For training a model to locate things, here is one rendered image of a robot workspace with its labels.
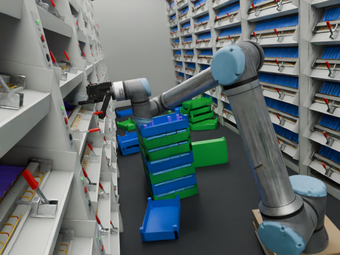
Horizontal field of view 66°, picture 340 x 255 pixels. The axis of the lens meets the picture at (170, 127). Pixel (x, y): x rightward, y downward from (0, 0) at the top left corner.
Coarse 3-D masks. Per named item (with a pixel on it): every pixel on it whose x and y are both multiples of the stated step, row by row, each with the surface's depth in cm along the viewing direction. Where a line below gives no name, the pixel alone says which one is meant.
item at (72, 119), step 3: (78, 105) 125; (75, 108) 117; (78, 108) 119; (75, 111) 112; (78, 111) 115; (72, 114) 106; (75, 114) 107; (72, 117) 102; (75, 117) 106; (78, 117) 109; (69, 120) 97; (72, 120) 98; (69, 123) 93; (72, 123) 98; (75, 123) 99; (72, 126) 95; (75, 129) 94
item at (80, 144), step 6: (84, 108) 129; (90, 108) 129; (78, 120) 108; (84, 120) 110; (90, 120) 112; (78, 126) 100; (84, 126) 102; (84, 138) 89; (78, 144) 72; (84, 144) 95; (78, 150) 73; (78, 156) 73
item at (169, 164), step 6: (186, 156) 168; (192, 156) 169; (144, 162) 179; (162, 162) 165; (168, 162) 166; (174, 162) 167; (180, 162) 168; (186, 162) 169; (150, 168) 163; (156, 168) 164; (162, 168) 166
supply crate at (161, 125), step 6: (168, 114) 178; (174, 114) 179; (180, 114) 176; (186, 114) 162; (156, 120) 177; (162, 120) 178; (174, 120) 180; (180, 120) 160; (186, 120) 162; (138, 126) 165; (150, 126) 175; (156, 126) 157; (162, 126) 158; (168, 126) 160; (174, 126) 161; (180, 126) 162; (186, 126) 163; (144, 132) 156; (150, 132) 157; (156, 132) 158; (162, 132) 159
